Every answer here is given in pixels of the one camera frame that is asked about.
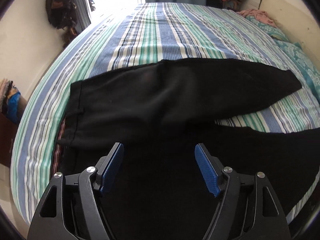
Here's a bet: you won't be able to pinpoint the colourful folded clothes stack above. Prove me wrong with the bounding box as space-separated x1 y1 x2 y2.
0 79 27 124

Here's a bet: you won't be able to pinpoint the pink cloth on pillow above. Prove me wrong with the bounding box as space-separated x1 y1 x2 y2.
237 9 277 28

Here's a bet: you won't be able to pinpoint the blue curtain left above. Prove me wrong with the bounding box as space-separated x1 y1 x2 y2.
73 0 91 33

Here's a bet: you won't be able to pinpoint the brown drawer cabinet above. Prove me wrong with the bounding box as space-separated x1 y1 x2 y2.
0 113 18 167

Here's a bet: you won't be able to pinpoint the dark coats on rack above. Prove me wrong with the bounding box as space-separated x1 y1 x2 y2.
46 0 77 29

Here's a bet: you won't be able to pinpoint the striped bed with cover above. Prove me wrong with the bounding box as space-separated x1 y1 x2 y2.
10 3 319 223

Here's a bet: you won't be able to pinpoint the black pants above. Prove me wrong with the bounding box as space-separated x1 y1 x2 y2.
58 59 319 239

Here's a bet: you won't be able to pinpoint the teal patterned pillow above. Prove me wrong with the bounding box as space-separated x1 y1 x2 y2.
245 15 319 101

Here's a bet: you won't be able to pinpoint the cream headboard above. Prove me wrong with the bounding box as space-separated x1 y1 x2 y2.
259 0 319 68

